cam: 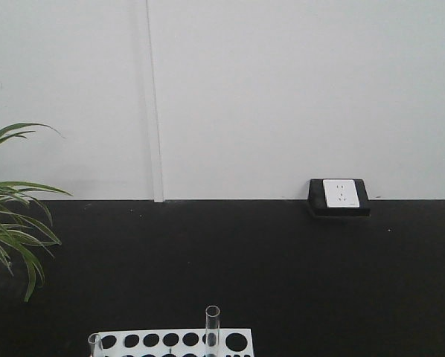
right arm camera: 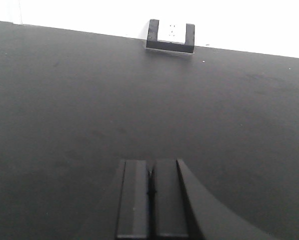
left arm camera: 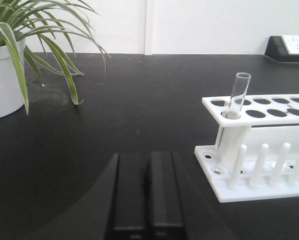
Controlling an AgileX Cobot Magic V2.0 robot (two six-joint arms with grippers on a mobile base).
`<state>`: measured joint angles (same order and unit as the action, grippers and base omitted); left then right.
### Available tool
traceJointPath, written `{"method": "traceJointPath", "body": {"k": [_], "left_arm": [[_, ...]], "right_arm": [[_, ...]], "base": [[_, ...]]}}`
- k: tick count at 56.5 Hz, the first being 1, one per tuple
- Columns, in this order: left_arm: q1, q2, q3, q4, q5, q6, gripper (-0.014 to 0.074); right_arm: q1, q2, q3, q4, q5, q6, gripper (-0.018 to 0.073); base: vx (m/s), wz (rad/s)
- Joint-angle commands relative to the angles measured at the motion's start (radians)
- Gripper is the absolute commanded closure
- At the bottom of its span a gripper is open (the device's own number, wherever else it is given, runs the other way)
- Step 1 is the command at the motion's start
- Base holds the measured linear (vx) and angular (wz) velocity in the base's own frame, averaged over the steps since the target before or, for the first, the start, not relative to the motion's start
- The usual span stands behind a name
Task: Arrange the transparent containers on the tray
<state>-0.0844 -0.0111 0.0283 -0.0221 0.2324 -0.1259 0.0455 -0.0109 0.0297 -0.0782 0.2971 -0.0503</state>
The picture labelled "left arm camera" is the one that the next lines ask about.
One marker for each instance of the white test tube rack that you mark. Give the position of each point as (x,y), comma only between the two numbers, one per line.
(255,157)

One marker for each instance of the black white power socket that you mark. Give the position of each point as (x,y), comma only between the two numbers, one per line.
(283,49)

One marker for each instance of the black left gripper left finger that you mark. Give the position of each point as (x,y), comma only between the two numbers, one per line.
(127,213)

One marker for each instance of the green spider plant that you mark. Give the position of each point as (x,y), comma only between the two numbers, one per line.
(29,29)

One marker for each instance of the white plant pot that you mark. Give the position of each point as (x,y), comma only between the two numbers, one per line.
(11,98)

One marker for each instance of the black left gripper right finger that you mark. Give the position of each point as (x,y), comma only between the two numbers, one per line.
(164,210)

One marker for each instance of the clear glass test tube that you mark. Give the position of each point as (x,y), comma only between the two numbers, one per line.
(235,105)

